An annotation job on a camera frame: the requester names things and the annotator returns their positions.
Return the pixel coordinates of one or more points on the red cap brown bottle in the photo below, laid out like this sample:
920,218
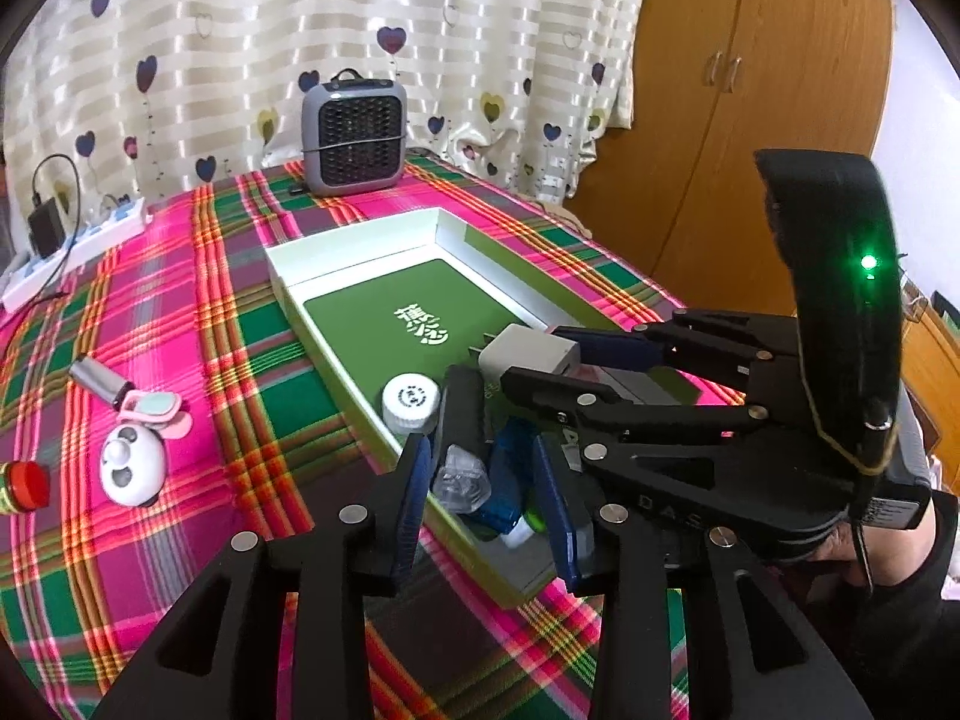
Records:
24,487

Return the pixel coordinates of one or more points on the plaid tablecloth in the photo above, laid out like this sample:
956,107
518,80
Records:
187,307

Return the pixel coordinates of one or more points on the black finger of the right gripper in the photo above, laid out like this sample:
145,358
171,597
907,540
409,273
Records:
712,345
632,440

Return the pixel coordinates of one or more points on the right hand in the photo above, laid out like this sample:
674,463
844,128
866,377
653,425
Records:
892,555

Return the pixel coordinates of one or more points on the heart pattern curtain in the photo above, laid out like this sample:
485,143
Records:
106,98

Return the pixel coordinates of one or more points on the pink clip gadget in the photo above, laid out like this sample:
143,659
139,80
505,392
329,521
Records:
162,412

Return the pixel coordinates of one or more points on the white usb charger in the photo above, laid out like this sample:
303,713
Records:
519,346

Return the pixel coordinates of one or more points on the small white round jar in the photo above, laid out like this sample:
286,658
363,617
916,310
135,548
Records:
410,404

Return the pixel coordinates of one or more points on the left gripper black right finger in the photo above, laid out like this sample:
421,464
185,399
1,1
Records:
682,603

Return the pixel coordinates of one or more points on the green cardboard box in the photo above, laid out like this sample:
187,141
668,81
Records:
419,292

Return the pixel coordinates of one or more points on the wooden wardrobe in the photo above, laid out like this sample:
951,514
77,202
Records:
714,81

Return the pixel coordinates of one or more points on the black power adapter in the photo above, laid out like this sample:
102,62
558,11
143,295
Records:
46,229

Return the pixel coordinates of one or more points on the white disc green base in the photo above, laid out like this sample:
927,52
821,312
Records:
528,525

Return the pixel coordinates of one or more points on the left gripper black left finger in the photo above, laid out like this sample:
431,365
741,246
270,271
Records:
216,652

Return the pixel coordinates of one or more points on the white panda gadget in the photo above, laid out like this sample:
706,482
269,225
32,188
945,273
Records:
132,467

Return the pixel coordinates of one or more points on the blue usb stick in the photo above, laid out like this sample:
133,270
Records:
510,477

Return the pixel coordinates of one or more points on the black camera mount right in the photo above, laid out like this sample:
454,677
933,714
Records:
831,222

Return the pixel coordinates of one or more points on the white power strip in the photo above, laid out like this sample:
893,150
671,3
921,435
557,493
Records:
126,222

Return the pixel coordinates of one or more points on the grey mini heater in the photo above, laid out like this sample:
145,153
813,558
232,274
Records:
353,133

